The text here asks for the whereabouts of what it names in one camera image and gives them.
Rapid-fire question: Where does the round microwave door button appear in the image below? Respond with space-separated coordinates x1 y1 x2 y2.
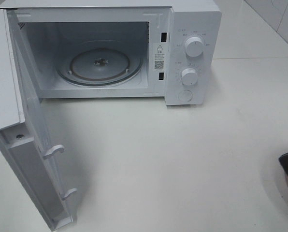
178 90 193 102

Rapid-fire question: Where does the glass microwave turntable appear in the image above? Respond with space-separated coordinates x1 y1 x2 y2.
56 40 145 87

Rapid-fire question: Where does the white microwave door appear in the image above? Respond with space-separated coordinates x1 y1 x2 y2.
0 9 76 231

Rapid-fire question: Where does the white microwave knob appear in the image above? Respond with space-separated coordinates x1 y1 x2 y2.
181 68 199 86
185 35 204 58

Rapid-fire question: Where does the white microwave oven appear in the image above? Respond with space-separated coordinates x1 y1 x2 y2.
0 0 222 105

